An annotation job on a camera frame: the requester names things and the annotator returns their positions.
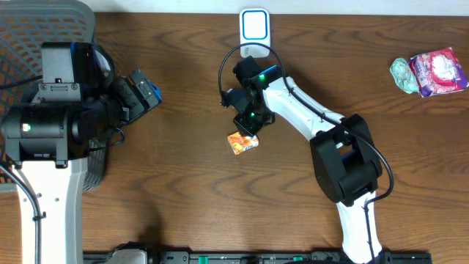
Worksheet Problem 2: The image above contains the small orange juice carton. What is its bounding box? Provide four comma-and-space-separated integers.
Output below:
227, 132, 259, 155

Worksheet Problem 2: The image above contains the green snack packet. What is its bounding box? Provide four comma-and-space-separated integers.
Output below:
389, 58, 419, 94

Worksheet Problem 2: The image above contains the purple pink snack packet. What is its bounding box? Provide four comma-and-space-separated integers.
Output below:
409, 47, 468, 98

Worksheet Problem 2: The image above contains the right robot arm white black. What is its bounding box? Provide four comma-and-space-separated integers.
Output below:
223, 56, 383, 263

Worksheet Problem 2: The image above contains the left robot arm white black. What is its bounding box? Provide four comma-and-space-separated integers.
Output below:
1, 42, 162, 263

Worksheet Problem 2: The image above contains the white barcode scanner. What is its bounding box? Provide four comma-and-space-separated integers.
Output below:
239, 8, 271, 58

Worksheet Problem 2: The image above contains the grey plastic mesh basket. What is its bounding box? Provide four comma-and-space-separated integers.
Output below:
1, 1, 107, 192

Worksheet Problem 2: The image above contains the black mounting rail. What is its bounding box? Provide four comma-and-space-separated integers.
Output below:
83, 250, 433, 264

